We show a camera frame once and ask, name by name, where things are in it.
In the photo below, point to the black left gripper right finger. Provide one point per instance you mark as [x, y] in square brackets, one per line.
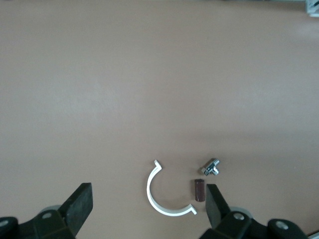
[219, 214]

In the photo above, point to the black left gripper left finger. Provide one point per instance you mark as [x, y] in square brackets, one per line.
[72, 211]

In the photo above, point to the brown terminal block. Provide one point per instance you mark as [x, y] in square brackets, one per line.
[199, 190]

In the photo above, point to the silver metal fitting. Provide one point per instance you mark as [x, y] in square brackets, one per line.
[209, 168]

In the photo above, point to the white curved plastic clamp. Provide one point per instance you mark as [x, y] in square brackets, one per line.
[149, 191]

